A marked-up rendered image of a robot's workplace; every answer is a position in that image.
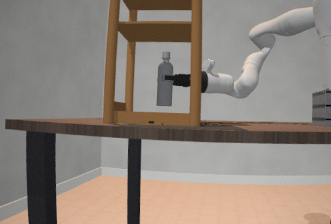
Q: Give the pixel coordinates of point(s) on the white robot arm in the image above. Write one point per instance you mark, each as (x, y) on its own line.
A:
(288, 24)

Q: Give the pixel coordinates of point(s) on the brown wooden shelving unit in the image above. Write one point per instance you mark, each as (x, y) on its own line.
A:
(152, 31)

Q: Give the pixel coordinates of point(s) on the grey bottle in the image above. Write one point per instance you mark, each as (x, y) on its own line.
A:
(164, 89)

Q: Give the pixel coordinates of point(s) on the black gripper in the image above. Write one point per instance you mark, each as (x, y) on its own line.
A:
(183, 80)

